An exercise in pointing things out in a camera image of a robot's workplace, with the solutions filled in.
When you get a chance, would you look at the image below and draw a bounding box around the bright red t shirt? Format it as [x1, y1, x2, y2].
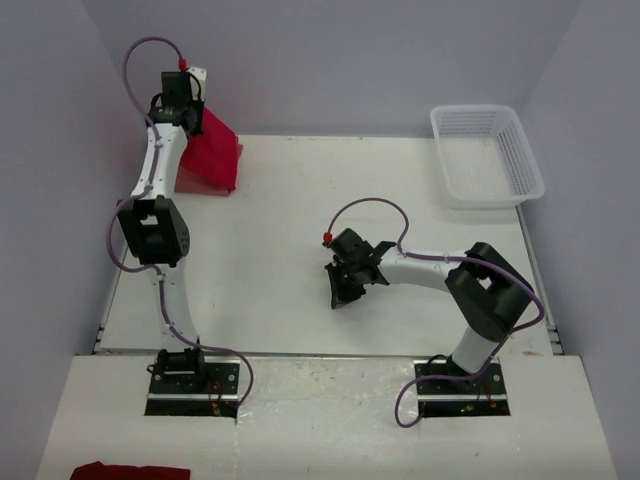
[176, 107, 243, 196]

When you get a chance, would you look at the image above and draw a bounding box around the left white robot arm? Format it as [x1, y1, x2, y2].
[117, 67, 208, 393]

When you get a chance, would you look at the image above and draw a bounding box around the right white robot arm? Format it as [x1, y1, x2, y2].
[323, 228, 533, 393]

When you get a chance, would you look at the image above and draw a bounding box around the folded pink t shirt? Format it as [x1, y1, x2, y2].
[175, 143, 243, 197]

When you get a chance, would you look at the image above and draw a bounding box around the white plastic basket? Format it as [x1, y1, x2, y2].
[430, 104, 545, 210]

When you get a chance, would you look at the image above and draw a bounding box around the dark red cloth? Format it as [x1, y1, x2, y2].
[70, 461, 191, 480]

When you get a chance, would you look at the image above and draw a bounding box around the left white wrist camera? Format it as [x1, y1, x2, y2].
[178, 57, 208, 102]

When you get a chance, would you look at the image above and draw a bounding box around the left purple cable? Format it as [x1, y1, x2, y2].
[107, 37, 255, 414]

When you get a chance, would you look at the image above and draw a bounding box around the purple cable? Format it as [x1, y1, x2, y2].
[107, 37, 255, 414]
[395, 197, 545, 429]

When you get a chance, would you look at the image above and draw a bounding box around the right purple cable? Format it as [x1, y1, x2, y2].
[395, 197, 545, 429]

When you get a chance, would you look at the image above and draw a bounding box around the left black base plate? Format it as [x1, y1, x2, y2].
[144, 361, 240, 419]

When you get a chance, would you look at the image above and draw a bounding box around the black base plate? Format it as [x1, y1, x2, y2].
[144, 361, 240, 419]
[416, 361, 511, 418]

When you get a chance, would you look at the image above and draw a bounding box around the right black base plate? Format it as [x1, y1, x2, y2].
[416, 361, 511, 418]

